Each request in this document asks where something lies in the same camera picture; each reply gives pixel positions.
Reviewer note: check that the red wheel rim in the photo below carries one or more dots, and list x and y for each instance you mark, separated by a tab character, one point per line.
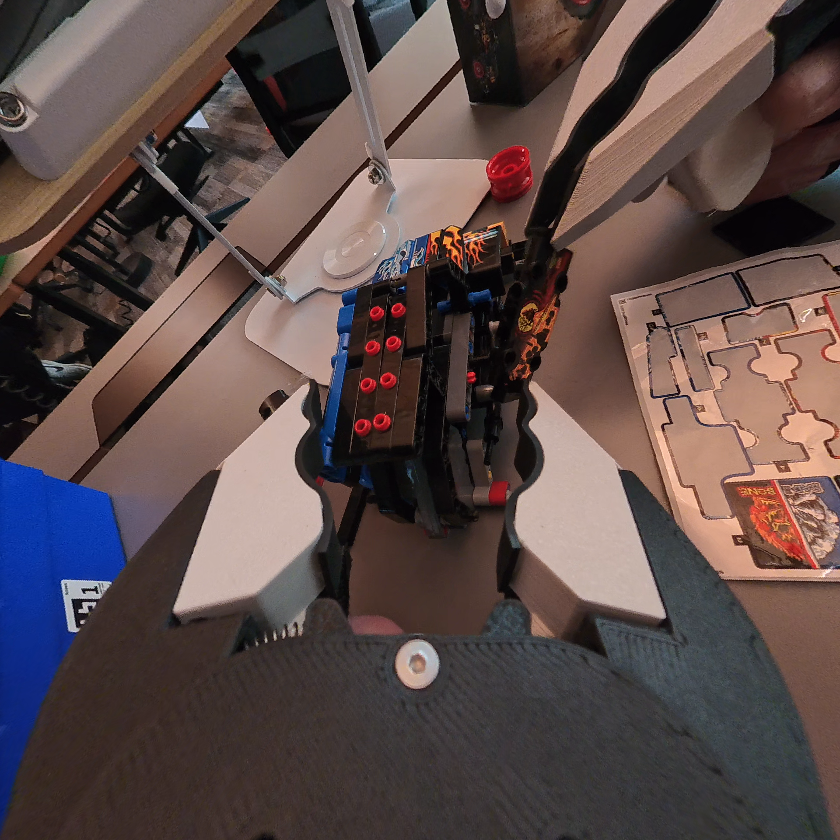
509	174

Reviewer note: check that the blue black toy brick truck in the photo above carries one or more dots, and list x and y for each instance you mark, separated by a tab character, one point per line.
387	394

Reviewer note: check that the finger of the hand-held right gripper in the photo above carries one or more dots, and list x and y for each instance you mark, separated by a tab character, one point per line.
689	118
604	65

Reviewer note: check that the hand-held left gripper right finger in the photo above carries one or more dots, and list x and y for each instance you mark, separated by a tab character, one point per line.
584	531

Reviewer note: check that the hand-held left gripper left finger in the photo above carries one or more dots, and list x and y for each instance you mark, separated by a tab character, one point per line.
256	525

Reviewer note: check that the black square tile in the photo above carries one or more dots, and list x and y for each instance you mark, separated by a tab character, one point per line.
774	226

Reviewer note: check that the grey sneaker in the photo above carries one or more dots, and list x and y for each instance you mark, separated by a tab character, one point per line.
62	374

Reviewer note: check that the blue storage bin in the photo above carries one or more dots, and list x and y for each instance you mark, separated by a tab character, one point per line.
46	525

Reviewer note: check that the brick set box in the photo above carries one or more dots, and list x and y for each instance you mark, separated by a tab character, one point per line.
518	59

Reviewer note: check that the white book stand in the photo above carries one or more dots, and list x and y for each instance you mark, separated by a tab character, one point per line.
433	190

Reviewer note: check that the black brick beam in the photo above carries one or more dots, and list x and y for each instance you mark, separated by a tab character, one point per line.
351	515

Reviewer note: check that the person's right hand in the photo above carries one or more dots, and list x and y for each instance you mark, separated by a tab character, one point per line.
807	118

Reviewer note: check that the black cylinder part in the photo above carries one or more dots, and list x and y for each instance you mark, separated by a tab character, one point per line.
272	405

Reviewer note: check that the sticker sheet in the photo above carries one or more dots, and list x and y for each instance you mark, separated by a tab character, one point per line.
735	407

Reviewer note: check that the black flame sticker brick panel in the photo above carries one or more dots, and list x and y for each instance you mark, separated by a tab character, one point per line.
535	321

